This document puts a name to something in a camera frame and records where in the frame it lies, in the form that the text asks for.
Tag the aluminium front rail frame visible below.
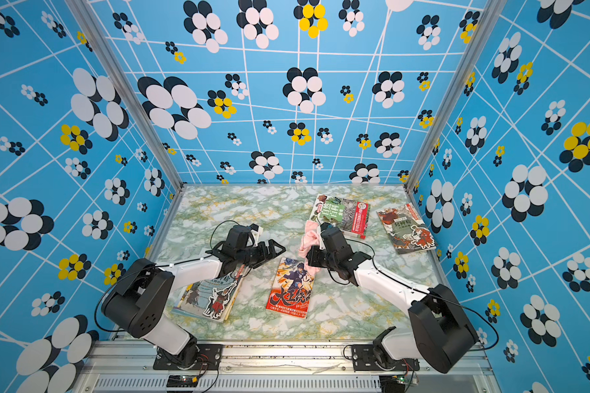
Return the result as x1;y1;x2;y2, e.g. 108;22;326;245
73;341;501;392

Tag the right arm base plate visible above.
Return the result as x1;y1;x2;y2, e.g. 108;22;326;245
348;344;421;373

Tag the red brown illustrated book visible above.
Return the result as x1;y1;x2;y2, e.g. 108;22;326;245
377;203;436;255

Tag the left aluminium corner post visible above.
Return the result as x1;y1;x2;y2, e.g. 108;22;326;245
66;1;184;193

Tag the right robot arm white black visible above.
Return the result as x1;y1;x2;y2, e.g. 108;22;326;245
306;224;479;373

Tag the red manga book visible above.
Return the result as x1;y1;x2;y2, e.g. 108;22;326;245
265;257;316;319

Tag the grey teal warrior book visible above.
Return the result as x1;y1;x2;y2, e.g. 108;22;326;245
172;266;249;323

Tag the aluminium corner post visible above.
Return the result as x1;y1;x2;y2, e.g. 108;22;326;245
66;1;184;193
406;0;506;194

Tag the green red dinosaur book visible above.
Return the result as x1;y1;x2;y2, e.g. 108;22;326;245
309;194;370;239

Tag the right aluminium corner post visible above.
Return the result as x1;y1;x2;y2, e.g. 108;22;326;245
406;0;506;194

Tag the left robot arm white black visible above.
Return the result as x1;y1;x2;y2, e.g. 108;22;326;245
95;224;286;369

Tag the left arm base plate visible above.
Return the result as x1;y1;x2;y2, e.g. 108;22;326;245
152;343;225;371

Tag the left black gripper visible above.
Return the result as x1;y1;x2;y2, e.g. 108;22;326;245
237;238;287;268

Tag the pink cloth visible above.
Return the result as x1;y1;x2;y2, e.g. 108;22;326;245
298;220;322;264

